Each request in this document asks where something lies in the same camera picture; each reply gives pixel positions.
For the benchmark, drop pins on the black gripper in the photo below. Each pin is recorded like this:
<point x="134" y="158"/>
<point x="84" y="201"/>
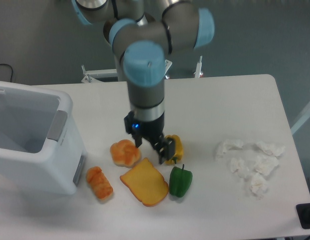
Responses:
<point x="151" y="131"/>

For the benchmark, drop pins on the orange croissant bread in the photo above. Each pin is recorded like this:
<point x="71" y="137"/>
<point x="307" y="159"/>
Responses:
<point x="98" y="183"/>

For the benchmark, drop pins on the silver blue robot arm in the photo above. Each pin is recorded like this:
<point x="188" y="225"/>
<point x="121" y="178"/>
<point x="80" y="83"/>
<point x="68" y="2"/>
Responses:
<point x="140" y="48"/>

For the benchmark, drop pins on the round knotted bread roll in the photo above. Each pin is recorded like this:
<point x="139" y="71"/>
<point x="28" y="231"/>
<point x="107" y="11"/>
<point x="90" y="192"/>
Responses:
<point x="124" y="153"/>

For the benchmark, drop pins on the square toast bread slice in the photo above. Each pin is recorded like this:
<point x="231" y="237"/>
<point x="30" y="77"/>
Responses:
<point x="146" y="183"/>

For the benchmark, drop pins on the white trash can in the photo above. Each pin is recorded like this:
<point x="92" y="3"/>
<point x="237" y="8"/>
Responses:
<point x="40" y="145"/>

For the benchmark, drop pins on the yellow bell pepper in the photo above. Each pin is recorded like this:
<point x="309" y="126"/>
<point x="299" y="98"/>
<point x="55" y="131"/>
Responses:
<point x="179" y="150"/>

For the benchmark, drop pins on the green bell pepper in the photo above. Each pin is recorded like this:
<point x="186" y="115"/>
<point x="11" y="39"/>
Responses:
<point x="180" y="181"/>

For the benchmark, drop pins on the crumpled white tissue top left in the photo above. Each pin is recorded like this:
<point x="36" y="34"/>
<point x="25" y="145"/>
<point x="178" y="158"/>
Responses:
<point x="228" y="144"/>

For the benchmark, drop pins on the crumpled white tissue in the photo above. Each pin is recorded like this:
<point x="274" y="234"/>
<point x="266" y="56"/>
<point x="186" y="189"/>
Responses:
<point x="271" y="149"/>
<point x="265" y="164"/>
<point x="238" y="166"/>
<point x="258" y="185"/>
<point x="228" y="144"/>

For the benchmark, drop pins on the crumpled white tissue middle left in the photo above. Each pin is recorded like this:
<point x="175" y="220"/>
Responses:
<point x="238" y="166"/>

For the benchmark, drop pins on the crumpled white tissue middle right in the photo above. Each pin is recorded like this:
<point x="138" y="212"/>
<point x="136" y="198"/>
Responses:
<point x="265" y="164"/>

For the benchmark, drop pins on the crumpled white tissue bottom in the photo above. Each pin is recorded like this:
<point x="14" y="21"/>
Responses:
<point x="258" y="185"/>

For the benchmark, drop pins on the crumpled white tissue top right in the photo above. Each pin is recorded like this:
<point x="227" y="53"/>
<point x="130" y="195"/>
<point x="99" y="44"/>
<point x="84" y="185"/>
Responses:
<point x="271" y="149"/>

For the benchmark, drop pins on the black device at edge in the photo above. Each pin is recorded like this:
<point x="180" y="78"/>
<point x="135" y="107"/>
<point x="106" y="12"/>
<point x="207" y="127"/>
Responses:
<point x="303" y="212"/>

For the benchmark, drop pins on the white frame at right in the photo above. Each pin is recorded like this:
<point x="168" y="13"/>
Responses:
<point x="301" y="119"/>

